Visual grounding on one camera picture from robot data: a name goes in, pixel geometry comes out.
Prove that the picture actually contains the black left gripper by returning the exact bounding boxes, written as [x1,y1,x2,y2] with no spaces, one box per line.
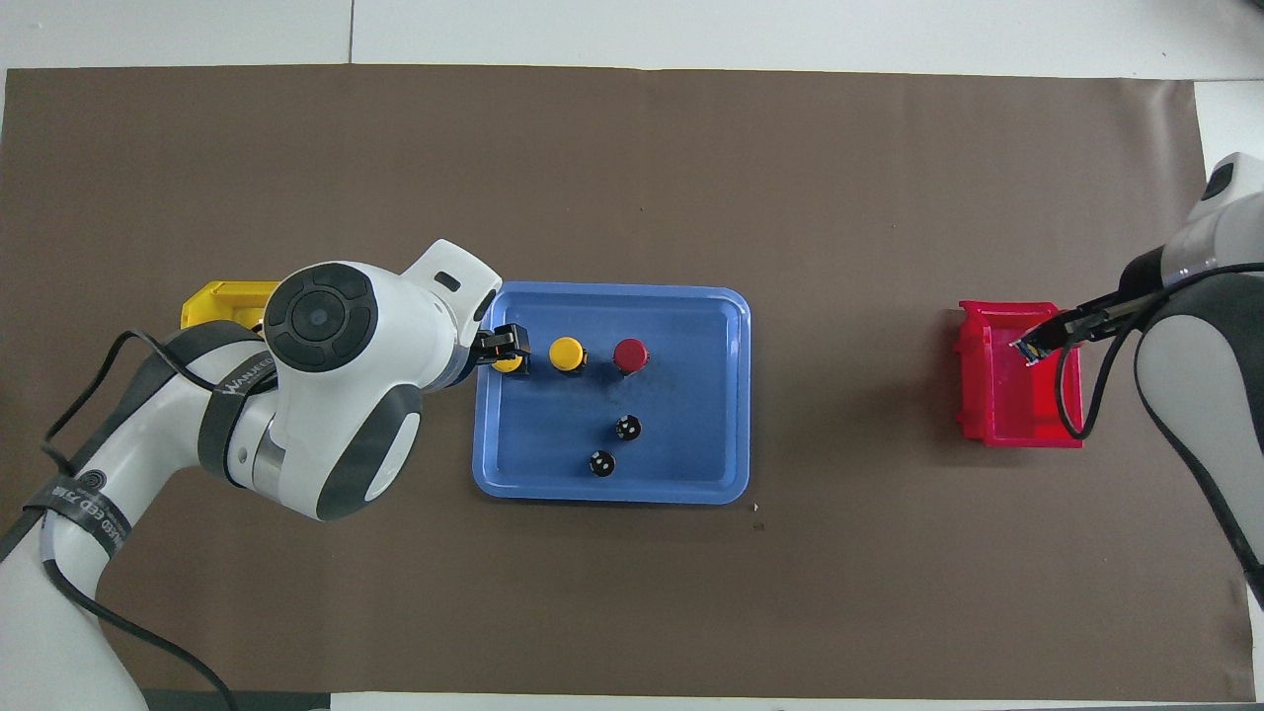
[462,324,532,379]

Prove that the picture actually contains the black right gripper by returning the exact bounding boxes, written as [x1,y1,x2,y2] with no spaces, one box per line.
[1013,288,1161,362]

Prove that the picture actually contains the red plastic storage bin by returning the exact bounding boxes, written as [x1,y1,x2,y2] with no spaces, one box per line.
[954,300,1084,449]

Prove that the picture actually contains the blue plastic tray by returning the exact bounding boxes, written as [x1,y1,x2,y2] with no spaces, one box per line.
[472,282,751,506]

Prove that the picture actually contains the yellow plastic storage bin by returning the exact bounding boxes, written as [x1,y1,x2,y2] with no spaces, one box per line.
[181,280,284,333]

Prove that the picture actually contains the brown paper table mat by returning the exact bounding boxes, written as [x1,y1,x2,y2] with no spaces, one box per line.
[0,65,1257,702]

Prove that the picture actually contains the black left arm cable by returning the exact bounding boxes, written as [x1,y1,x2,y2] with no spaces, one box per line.
[0,329,260,711]

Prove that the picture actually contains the black left arm strap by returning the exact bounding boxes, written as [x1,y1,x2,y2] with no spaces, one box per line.
[24,471,132,551]

